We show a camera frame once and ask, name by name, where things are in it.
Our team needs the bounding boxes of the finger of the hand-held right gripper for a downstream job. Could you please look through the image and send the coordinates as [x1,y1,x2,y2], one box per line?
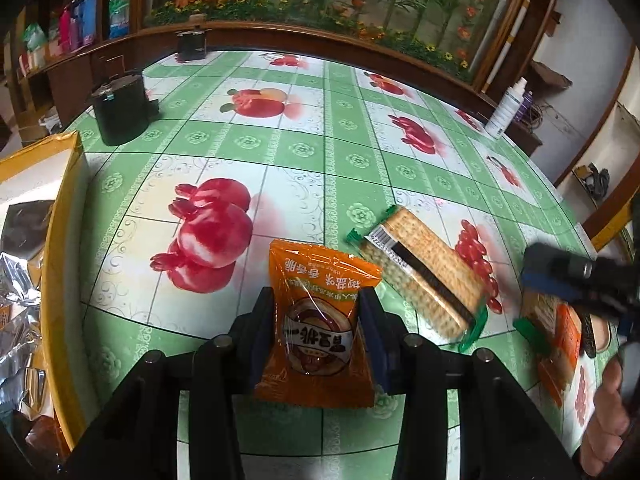
[520,242,640,321]

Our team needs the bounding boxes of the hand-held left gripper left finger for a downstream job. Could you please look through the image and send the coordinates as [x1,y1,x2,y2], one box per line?
[65,287,276,480]

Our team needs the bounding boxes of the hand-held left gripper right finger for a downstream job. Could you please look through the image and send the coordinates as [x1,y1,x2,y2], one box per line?
[359,287,576,480]

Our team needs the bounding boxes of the cracker packet with orange label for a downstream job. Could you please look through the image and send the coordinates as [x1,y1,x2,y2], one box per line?
[514,290,583,408]

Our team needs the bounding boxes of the orange round-print snack packet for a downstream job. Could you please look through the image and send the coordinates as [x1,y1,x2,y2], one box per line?
[252,239,383,408]

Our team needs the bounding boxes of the yellow-taped white box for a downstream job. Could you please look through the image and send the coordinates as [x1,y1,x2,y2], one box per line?
[0,130,93,453]

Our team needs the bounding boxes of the person's right hand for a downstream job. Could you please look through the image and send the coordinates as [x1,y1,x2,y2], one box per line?
[580,355,637,476]

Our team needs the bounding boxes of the brown black-edged snack packet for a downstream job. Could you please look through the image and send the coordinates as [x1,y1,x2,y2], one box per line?
[580,310,612,359]

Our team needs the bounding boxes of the cracker packet with green ends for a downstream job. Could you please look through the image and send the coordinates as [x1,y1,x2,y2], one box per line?
[346,205,490,353]

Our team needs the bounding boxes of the black items on shelf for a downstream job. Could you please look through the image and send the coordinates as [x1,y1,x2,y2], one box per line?
[575,162,611,198]

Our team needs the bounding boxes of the white spray bottle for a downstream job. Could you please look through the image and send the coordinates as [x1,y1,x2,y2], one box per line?
[485,77,530,139]

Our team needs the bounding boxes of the white rolled tube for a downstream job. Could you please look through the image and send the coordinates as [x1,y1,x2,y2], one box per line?
[482,0,528,93]

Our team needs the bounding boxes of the dark brown snack packet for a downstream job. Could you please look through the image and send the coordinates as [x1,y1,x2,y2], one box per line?
[5,200,55,257]

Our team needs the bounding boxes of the large black round container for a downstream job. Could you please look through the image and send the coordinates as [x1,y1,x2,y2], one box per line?
[90,72,161,146]

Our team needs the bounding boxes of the small black round container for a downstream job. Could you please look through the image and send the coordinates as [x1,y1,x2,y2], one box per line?
[176,27,210,62]

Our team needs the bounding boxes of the wooden shelf unit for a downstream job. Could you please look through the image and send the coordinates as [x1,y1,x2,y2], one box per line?
[0,0,146,128]

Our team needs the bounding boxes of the pink bottle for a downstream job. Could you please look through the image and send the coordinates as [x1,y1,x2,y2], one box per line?
[59,6,81,52]

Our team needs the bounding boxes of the blue bottle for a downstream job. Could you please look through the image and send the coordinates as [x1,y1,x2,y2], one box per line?
[80,0,98,46]

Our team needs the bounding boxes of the white wall shelf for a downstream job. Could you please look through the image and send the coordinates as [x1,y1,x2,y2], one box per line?
[570,100,640,211]

